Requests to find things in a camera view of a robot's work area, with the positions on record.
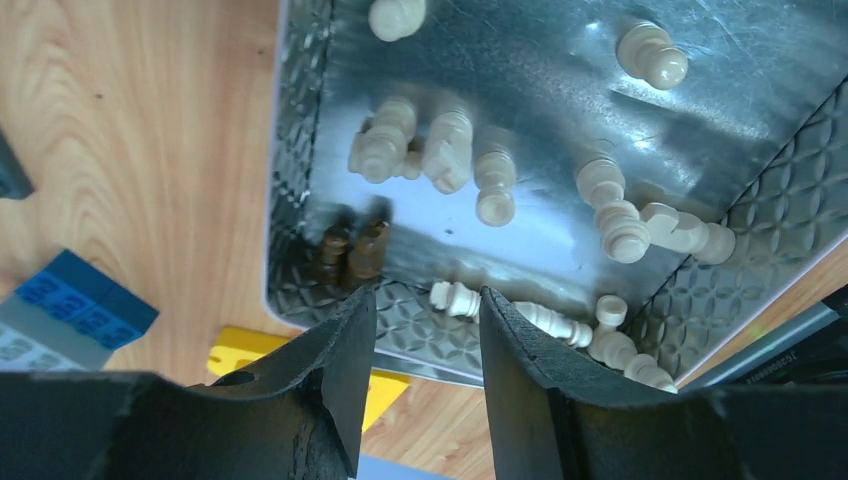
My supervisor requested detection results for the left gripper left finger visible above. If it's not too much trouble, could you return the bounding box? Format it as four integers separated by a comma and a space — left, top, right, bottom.
1, 287, 376, 479

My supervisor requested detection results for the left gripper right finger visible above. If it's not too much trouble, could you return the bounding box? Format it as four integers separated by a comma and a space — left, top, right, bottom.
480, 288, 847, 479

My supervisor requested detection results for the white king in tin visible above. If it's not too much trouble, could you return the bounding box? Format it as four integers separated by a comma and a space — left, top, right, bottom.
429, 281, 593, 348

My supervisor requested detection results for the grey blue lego brick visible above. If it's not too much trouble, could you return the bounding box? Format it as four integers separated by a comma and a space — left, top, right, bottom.
1, 250, 159, 373

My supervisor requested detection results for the pink metal tin box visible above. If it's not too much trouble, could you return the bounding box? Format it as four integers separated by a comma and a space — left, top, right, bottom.
262, 1, 847, 385

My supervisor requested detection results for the white knight in tin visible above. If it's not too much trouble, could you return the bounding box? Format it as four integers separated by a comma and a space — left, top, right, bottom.
422, 110, 473, 194

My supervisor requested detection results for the dark grey lego baseplate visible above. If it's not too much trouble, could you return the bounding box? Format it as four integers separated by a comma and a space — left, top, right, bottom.
0, 132, 35, 200

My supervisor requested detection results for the yellow triangular toy frame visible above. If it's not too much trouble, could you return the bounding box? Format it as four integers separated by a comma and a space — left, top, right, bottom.
206, 325, 412, 435

